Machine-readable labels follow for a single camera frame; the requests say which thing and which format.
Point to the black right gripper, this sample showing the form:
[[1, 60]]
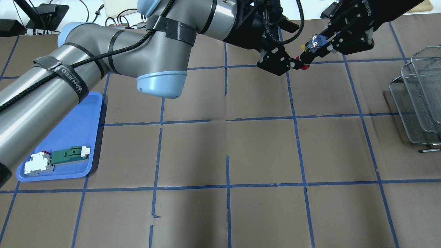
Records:
[[386, 14]]

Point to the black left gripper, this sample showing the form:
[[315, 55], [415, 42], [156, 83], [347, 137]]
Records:
[[248, 30]]

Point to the red emergency stop button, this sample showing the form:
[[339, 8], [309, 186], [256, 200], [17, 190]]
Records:
[[311, 49]]

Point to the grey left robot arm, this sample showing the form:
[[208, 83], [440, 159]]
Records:
[[37, 101]]

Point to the blue plastic tray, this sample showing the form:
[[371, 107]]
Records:
[[79, 127]]

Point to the green terminal block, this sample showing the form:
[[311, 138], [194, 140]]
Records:
[[72, 154]]

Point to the white circuit breaker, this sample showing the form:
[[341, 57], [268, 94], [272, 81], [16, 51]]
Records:
[[39, 163]]

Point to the silver wire mesh shelf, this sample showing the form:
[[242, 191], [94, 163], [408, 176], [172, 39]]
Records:
[[416, 94]]

